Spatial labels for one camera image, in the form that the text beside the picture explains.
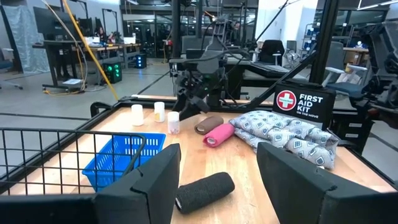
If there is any computer tower with blue lights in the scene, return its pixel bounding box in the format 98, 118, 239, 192
134, 53, 147, 69

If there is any wooden work desk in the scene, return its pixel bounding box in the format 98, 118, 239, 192
82, 42, 142, 69

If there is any pink eraser block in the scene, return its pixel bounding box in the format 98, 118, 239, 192
202, 123, 236, 148

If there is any grey office chair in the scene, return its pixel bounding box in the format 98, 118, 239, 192
322, 41, 368, 94

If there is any blue plastic basket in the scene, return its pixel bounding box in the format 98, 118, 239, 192
81, 132, 167, 193

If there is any large black monitor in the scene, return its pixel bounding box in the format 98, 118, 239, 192
32, 6, 80, 42

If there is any white pill bottle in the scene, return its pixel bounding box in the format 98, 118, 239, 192
167, 111, 180, 136
131, 103, 144, 127
154, 101, 166, 123

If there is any black rectangular block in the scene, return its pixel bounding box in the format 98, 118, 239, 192
174, 171, 236, 215

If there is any computer tower with green lights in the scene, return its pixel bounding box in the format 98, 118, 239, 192
102, 61, 123, 84

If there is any black wire basket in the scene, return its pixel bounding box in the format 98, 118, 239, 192
0, 126, 147, 196

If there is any black office chair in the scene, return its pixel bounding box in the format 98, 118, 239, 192
257, 39, 285, 66

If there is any black standing desk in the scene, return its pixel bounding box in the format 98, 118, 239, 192
32, 39, 86, 91

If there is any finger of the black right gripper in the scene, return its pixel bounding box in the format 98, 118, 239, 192
190, 96, 211, 114
172, 92, 196, 122

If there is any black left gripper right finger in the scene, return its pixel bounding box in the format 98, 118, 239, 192
256, 142, 398, 224

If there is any yellow cable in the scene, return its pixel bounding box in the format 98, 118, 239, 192
61, 0, 120, 101

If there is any grey patterned fabric pouch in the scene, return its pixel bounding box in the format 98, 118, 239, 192
229, 110, 340, 170

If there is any grey plastic curtain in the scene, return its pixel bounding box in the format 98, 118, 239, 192
2, 4, 50, 74

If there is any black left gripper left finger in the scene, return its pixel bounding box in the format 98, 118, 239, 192
93, 142, 182, 224

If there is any brown bandage roll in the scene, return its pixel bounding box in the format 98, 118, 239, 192
194, 115, 224, 136

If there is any black first aid kit bag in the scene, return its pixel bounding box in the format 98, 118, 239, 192
272, 81, 337, 131

